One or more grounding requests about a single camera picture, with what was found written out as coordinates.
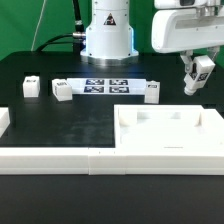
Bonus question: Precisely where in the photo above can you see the white thin cable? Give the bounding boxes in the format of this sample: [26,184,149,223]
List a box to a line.
[30,0,47,52]

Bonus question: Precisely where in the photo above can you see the white fiducial marker sheet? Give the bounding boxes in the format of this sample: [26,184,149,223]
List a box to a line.
[67,78,146,95]

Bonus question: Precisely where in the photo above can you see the white square tabletop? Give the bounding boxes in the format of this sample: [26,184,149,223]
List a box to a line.
[114,105,224,149]

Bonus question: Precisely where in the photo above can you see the black cables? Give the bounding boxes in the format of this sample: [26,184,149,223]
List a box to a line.
[35,0,88,53]

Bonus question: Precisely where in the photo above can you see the white U-shaped obstacle fence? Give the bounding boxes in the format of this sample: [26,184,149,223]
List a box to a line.
[0,107,224,176]

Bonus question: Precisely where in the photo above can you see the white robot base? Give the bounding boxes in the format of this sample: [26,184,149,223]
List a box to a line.
[80,0,139,66]

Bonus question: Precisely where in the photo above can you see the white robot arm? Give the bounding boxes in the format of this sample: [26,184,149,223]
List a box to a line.
[151,0,224,72]

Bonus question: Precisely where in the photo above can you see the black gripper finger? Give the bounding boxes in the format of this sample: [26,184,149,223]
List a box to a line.
[207,47,220,61]
[180,52,193,73]

